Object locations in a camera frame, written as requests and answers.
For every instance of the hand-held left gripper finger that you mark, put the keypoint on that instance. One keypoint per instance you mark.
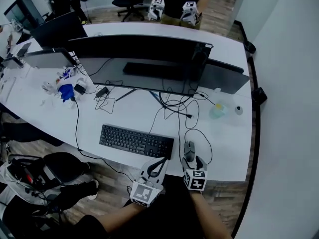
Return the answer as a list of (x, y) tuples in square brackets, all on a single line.
[(164, 169), (147, 164)]

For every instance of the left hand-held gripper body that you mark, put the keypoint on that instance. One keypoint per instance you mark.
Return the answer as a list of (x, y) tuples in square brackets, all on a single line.
[(143, 193)]

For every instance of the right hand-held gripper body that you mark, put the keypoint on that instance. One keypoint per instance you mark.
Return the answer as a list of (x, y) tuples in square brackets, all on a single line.
[(197, 180)]

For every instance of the black keyboard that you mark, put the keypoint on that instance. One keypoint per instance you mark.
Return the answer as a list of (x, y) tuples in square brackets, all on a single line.
[(134, 141)]

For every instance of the person's right forearm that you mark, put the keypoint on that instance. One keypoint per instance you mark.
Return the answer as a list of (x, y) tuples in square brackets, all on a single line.
[(209, 215)]

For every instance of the person's left forearm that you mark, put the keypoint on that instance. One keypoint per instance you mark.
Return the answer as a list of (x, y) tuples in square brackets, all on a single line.
[(122, 215)]

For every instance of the person's black shirt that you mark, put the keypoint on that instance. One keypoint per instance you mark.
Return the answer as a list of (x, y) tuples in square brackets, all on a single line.
[(159, 215)]

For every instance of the translucent pump bottle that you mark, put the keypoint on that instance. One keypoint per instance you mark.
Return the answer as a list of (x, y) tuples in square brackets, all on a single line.
[(219, 111)]

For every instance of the small round grey object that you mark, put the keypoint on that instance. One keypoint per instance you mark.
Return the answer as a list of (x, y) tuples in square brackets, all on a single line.
[(238, 110)]

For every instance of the black monitor stand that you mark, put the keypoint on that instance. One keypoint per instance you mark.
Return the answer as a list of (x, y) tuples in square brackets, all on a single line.
[(134, 93)]

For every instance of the black long power adapter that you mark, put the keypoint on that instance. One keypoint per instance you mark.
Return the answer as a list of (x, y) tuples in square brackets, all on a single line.
[(102, 92)]

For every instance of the wide grey desk divider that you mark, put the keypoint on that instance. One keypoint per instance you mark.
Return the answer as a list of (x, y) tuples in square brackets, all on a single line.
[(224, 78)]

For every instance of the black box bin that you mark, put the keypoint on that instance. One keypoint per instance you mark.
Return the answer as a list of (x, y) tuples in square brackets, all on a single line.
[(259, 96)]

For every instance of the large black curved monitor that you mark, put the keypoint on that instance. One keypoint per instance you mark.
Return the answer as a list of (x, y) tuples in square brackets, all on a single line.
[(144, 66)]

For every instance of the black square power adapter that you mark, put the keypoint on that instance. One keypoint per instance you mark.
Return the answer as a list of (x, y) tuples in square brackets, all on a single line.
[(79, 89)]

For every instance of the blue cloth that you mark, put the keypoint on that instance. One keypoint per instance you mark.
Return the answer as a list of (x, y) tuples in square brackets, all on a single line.
[(66, 92)]

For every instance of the small white fan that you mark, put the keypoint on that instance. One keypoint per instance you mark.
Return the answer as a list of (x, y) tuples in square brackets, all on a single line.
[(47, 87)]

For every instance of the black mesh trash bin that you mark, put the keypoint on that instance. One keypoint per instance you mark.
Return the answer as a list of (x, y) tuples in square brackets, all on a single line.
[(250, 47)]

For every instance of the small black monitor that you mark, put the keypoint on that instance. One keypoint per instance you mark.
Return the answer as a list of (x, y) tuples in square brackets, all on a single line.
[(58, 29)]

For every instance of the black high-back office chair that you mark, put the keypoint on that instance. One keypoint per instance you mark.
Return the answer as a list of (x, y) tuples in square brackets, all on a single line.
[(129, 1)]

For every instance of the small grey desk divider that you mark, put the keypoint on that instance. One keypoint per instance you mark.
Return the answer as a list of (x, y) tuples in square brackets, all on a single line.
[(11, 63)]

